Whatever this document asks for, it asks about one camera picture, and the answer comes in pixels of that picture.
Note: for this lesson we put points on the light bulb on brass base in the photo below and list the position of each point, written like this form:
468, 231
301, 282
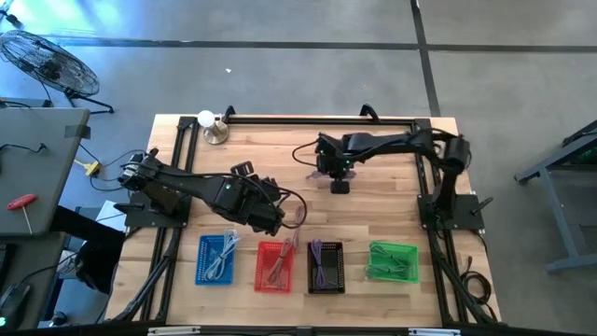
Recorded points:
215, 133

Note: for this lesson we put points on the black computer mouse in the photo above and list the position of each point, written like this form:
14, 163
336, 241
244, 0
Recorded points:
14, 301

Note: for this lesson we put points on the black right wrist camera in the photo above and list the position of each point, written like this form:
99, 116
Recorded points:
340, 187

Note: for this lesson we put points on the black floor fan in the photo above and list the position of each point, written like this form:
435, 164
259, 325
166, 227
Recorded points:
51, 65

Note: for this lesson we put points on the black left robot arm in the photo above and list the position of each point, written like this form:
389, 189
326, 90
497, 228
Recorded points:
196, 184

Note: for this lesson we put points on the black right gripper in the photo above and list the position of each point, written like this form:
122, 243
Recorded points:
333, 156

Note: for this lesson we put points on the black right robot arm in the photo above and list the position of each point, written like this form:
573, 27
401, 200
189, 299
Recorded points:
396, 140

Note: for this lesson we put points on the green plastic basket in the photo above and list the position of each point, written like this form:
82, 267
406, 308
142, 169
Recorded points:
412, 261

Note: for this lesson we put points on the grey-blue metal stand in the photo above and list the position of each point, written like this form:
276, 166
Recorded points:
557, 214

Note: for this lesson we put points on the silver metal bracket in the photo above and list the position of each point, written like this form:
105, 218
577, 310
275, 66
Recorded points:
172, 331
434, 331

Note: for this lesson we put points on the yellow plug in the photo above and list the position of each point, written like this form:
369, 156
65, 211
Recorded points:
93, 168

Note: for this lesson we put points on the black chair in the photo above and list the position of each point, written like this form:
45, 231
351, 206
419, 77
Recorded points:
93, 252

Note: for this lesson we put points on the blue plastic basket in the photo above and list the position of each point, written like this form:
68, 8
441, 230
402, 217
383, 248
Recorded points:
203, 270

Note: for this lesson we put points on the black plastic basket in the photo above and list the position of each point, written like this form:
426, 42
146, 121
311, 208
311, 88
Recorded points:
336, 270

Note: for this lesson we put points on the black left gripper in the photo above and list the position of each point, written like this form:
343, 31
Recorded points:
259, 193

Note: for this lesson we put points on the grey desk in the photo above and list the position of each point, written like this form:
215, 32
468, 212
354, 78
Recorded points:
37, 158

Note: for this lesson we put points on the red plastic basket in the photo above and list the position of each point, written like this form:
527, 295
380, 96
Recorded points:
262, 280

